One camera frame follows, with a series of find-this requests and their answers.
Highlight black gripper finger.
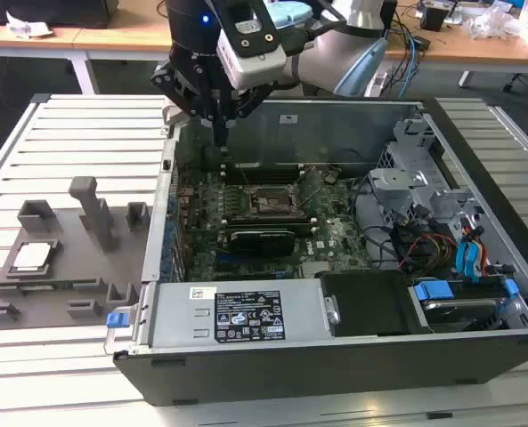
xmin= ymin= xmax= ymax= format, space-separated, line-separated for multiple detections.
xmin=150 ymin=60 xmax=224 ymax=148
xmin=221 ymin=83 xmax=274 ymax=148

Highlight metal socket cover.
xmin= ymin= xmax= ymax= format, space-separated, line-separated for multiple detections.
xmin=292 ymin=168 xmax=328 ymax=210

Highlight silver CPU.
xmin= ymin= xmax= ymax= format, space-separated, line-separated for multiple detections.
xmin=12 ymin=242 xmax=53 ymax=270

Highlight CPU socket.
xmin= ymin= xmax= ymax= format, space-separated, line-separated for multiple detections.
xmin=247 ymin=182 xmax=304 ymax=220

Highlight grey plastic case latch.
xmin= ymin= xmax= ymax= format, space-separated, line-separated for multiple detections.
xmin=162 ymin=98 xmax=189 ymax=126

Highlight round black component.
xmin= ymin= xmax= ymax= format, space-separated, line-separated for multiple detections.
xmin=202 ymin=143 xmax=223 ymax=166

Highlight black RAM slot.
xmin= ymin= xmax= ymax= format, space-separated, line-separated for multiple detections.
xmin=222 ymin=213 xmax=312 ymax=221
xmin=222 ymin=178 xmax=306 ymax=186
xmin=223 ymin=223 xmax=315 ymax=231
xmin=221 ymin=163 xmax=304 ymax=171
xmin=222 ymin=173 xmax=305 ymax=181
xmin=222 ymin=218 xmax=313 ymax=226
xmin=221 ymin=168 xmax=305 ymax=175

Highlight long wooden desk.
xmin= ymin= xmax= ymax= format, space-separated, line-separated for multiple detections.
xmin=0 ymin=0 xmax=528 ymax=97

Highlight black graphics card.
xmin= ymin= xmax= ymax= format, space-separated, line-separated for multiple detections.
xmin=225 ymin=227 xmax=296 ymax=258

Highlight large black box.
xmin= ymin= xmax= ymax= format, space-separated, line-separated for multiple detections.
xmin=0 ymin=0 xmax=120 ymax=27

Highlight green motherboard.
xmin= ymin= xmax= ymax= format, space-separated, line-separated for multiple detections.
xmin=174 ymin=164 xmax=376 ymax=284

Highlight crumpled white paper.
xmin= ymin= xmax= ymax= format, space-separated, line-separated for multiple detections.
xmin=4 ymin=11 xmax=54 ymax=39

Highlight grey metal drive cage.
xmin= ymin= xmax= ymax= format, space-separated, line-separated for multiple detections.
xmin=364 ymin=113 xmax=485 ymax=223

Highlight small silver heatsink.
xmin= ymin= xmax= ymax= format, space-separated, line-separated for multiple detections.
xmin=302 ymin=261 xmax=332 ymax=279

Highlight small black box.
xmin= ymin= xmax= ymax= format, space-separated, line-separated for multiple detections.
xmin=420 ymin=6 xmax=451 ymax=32

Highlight grey parts rack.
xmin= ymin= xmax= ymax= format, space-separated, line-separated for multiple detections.
xmin=0 ymin=176 xmax=153 ymax=333

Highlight grey power supply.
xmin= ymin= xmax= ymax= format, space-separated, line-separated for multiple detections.
xmin=127 ymin=278 xmax=341 ymax=355

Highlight black plastic shroud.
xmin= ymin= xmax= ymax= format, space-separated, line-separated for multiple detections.
xmin=314 ymin=269 xmax=435 ymax=338

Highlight green RAM stick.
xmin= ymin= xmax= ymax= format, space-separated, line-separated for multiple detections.
xmin=4 ymin=280 xmax=76 ymax=293

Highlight clear plastic bag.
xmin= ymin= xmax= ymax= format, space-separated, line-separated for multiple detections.
xmin=466 ymin=3 xmax=522 ymax=40

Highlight hard disk in blue carrier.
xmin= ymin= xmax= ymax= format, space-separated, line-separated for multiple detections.
xmin=407 ymin=278 xmax=522 ymax=334

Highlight black PC case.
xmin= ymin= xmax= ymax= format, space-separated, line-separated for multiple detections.
xmin=104 ymin=94 xmax=528 ymax=407

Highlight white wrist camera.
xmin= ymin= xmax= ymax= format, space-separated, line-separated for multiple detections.
xmin=216 ymin=0 xmax=288 ymax=90

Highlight blue cable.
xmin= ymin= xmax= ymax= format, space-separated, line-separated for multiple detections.
xmin=403 ymin=33 xmax=420 ymax=97

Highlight red yellow power wires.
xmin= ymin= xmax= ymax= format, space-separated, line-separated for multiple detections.
xmin=390 ymin=222 xmax=459 ymax=275

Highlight blue flat wire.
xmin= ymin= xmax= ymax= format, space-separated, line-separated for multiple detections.
xmin=456 ymin=226 xmax=487 ymax=286

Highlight orange flat wire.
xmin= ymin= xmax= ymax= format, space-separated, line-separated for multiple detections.
xmin=476 ymin=238 xmax=491 ymax=279

